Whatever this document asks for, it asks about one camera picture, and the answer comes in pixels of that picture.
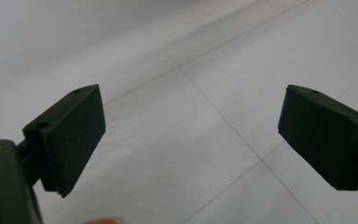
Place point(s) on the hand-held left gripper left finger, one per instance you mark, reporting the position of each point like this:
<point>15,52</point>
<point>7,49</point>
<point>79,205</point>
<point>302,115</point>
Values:
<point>70,140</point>

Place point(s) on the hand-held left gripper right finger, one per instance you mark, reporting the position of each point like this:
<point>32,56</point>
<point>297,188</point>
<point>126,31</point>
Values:
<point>323,137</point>

